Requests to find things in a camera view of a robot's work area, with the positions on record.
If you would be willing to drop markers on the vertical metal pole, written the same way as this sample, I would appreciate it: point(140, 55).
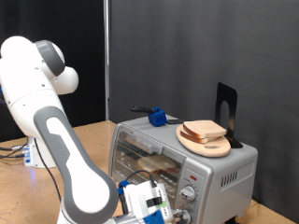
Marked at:
point(106, 77)

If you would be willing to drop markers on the silver toaster oven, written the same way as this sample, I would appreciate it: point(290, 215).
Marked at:
point(218, 174)

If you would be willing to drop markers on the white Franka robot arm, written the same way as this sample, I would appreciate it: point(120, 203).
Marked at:
point(71, 174)

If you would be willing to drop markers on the round wooden board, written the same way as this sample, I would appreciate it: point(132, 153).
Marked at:
point(211, 149)

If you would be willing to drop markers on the metal spatula with blue block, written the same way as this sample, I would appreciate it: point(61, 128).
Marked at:
point(157, 118)

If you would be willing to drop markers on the white bread slice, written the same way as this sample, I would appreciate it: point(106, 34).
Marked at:
point(190, 138)
point(155, 162)
point(204, 127)

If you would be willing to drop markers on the silver oven knob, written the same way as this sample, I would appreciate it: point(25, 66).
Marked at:
point(188, 194)
point(186, 217)

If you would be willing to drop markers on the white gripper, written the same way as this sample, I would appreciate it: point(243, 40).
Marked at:
point(137, 199)

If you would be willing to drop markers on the black metal bookend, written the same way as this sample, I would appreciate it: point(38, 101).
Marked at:
point(230, 93)

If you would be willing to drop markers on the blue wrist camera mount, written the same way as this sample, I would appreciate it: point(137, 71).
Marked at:
point(154, 217)

